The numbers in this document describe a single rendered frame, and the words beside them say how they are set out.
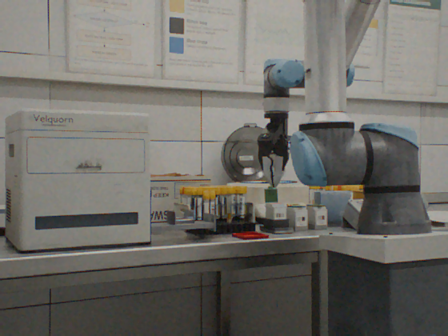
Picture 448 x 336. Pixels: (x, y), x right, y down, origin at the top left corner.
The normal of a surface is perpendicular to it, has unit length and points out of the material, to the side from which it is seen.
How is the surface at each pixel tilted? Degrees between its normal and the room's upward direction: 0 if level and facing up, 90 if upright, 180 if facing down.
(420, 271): 90
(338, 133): 89
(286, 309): 90
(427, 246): 90
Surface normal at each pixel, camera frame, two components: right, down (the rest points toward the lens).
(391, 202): -0.25, -0.35
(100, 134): 0.45, 0.01
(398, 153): 0.15, -0.06
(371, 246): -0.89, 0.00
